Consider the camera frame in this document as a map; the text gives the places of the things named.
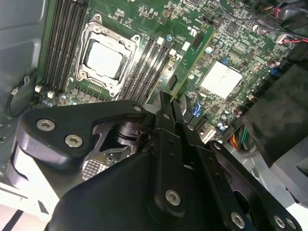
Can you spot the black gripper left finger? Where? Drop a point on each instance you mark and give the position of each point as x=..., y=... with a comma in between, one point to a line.
x=60, y=120

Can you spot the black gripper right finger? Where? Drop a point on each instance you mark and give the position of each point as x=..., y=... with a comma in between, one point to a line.
x=216, y=173

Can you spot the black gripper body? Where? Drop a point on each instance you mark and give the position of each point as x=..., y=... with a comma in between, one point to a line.
x=115, y=192

